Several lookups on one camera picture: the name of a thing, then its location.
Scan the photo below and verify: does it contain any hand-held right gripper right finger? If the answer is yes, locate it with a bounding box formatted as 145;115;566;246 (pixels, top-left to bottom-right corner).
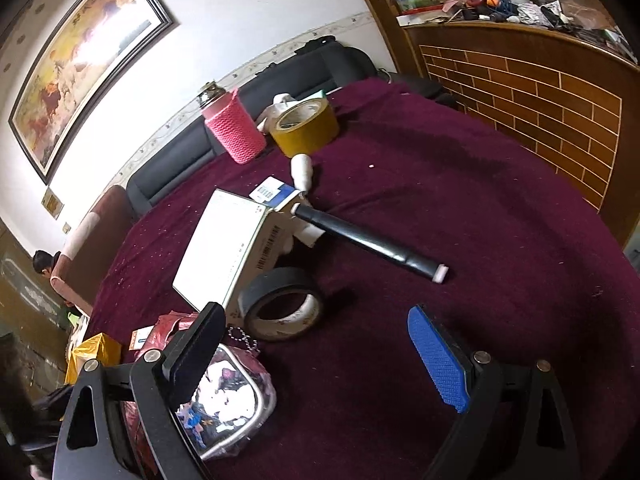
407;304;583;480

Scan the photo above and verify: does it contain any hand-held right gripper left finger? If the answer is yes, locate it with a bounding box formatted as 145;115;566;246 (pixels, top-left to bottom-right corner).
52;301;227;480

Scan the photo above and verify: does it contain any red packet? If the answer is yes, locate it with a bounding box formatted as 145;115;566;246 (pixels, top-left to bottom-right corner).
129;311;201;363

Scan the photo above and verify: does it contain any clear zip pouch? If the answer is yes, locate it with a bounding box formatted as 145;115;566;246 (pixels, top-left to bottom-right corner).
175;342;278;461

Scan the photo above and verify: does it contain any gold lined box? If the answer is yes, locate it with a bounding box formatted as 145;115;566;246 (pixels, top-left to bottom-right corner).
65;332;122;386

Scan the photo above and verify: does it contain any white cardboard box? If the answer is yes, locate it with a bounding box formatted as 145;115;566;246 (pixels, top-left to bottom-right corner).
172;189;301;328

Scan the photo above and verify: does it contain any white plastic bottle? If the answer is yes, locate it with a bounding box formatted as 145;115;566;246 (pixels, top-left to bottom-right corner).
291;154;317;196

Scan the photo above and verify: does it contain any black tape roll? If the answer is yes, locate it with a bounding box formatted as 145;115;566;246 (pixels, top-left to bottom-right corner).
237;266;325;343

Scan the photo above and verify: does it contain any maroon table cloth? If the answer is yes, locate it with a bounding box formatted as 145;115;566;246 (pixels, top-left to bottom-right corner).
87;77;640;480

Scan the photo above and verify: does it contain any blue card packet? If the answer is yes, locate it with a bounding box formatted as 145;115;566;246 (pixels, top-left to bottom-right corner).
250;176;301;213

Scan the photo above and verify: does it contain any black leather sofa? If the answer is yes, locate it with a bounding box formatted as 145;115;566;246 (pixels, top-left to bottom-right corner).
125;35;458;221

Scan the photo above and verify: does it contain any pink knitted bottle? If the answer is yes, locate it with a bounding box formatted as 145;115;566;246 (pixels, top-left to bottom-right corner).
197;80;268;165

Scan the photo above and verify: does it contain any yellow tape roll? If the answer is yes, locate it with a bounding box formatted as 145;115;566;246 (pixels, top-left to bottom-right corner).
270;99;341;158

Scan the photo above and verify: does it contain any white cloth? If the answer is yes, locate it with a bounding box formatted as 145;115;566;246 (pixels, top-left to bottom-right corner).
257;92;301;133

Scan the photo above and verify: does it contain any wooden partition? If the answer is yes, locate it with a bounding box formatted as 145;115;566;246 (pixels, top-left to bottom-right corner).
342;0;640;251

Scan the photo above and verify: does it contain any black bag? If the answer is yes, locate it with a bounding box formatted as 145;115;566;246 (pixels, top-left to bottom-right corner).
295;35;346;56

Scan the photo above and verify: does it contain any pile of assorted clutter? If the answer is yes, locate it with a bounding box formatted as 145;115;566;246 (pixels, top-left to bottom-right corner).
445;0;631;56

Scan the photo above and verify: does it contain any silver ball chain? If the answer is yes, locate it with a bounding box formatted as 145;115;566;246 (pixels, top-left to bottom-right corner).
226;325;261;358

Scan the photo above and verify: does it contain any black handled tool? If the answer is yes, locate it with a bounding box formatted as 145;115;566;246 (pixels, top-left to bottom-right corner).
292;202;449;285

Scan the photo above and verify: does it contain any gold wall plaque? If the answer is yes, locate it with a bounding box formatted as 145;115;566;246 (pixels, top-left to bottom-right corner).
41;187;65;220

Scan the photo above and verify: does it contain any framed wall painting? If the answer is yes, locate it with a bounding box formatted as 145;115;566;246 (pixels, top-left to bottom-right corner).
8;0;179;186

